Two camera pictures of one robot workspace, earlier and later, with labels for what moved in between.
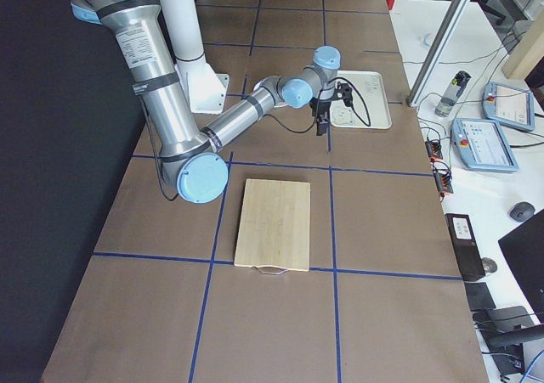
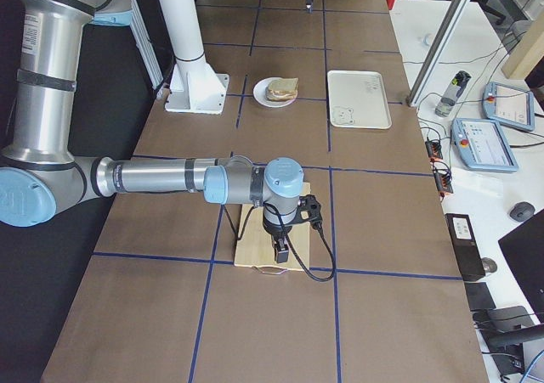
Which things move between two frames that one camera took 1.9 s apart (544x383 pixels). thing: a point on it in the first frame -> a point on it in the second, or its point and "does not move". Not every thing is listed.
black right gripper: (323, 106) -> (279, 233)
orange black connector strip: (441, 169) does not move
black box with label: (467, 245) does not move
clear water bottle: (452, 93) does not move
